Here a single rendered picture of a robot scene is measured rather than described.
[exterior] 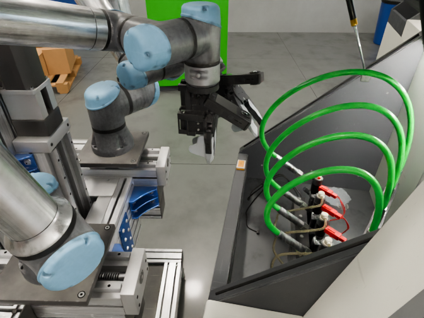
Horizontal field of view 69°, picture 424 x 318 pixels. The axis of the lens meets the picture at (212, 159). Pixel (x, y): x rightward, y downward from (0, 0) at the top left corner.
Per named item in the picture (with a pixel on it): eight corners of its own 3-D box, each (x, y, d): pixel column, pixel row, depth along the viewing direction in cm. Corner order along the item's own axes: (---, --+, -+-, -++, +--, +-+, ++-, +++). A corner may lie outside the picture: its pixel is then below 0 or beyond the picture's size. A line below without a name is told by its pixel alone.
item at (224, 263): (236, 182, 137) (238, 153, 127) (247, 183, 136) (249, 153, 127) (209, 322, 87) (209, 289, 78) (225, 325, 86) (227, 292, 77)
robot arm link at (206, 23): (168, 3, 58) (201, -2, 63) (172, 62, 64) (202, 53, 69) (197, 9, 53) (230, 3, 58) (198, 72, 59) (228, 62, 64)
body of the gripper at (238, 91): (228, 114, 91) (205, 80, 90) (252, 98, 87) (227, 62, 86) (219, 120, 84) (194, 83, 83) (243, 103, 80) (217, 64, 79)
